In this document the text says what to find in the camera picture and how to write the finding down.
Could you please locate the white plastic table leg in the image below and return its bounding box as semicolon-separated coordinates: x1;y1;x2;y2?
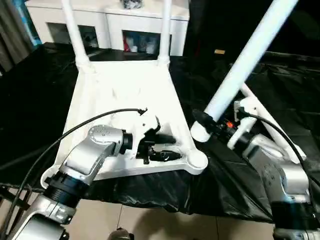
156;0;174;65
190;0;301;143
239;82;308;165
60;0;93;68

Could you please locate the white plastic table top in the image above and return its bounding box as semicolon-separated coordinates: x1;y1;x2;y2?
40;57;209;190

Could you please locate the black plastic mat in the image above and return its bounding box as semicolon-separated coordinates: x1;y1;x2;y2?
0;41;320;223

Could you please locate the white cabinet with glass doors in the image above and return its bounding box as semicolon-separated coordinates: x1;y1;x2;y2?
26;0;191;58

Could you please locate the grey crumpled bag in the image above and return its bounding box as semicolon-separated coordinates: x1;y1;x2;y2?
120;0;145;10

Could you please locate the black metal table leg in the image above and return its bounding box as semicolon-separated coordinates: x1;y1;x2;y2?
0;183;32;226

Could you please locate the grey curtain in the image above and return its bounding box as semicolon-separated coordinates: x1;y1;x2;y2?
0;0;43;74

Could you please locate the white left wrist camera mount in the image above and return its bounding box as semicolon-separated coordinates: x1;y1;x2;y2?
126;112;164;156

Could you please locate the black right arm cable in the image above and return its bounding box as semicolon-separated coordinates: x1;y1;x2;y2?
236;109;316;216

